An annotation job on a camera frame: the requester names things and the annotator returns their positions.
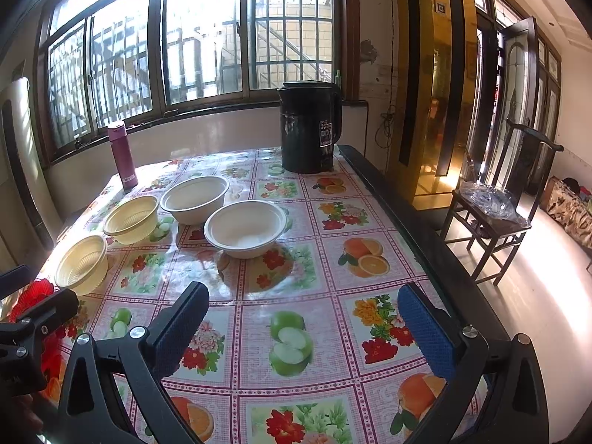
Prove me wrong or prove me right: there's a floral fruit tablecloth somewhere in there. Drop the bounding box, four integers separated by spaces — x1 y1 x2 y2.
42 148 467 443

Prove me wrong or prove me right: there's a dark framed window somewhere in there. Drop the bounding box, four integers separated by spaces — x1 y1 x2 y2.
33 0 360 164

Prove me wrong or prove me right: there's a cream plastic bowl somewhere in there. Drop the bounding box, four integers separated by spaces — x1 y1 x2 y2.
102 195 158 246
55 235 108 296

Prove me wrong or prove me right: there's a magenta thermos bottle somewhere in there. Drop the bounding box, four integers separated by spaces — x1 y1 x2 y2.
107 120 138 191

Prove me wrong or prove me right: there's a black electric kettle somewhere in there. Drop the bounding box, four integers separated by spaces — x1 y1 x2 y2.
278 81 342 174

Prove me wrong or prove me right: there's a white paper bowl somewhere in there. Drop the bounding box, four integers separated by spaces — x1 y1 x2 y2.
203 199 287 260
159 175 230 226

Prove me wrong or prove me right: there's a white tower air conditioner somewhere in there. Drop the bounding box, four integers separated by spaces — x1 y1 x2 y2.
1 77 63 250

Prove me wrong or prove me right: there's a dark wooden door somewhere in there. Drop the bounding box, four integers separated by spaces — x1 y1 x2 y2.
464 14 538 202

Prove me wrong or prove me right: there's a dark wooden chair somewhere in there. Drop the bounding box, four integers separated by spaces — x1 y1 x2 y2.
440 119 564 286

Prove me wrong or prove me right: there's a clear plastic bag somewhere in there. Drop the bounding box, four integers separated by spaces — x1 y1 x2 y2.
460 181 530 225

